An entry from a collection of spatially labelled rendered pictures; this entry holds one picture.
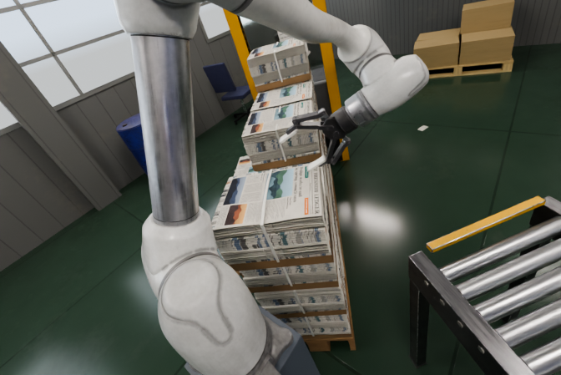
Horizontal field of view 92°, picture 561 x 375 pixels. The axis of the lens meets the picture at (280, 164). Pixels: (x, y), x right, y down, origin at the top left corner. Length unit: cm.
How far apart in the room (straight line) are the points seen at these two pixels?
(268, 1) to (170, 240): 48
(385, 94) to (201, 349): 66
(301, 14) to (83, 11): 355
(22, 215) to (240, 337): 355
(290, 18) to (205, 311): 49
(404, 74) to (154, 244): 69
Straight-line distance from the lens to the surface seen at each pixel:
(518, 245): 115
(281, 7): 48
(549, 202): 131
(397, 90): 75
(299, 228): 87
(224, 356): 58
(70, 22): 389
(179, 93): 56
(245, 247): 97
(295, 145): 140
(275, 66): 186
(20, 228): 401
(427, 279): 101
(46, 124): 363
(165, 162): 58
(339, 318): 145
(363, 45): 81
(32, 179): 387
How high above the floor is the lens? 165
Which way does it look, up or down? 33 degrees down
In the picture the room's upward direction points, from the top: 18 degrees counter-clockwise
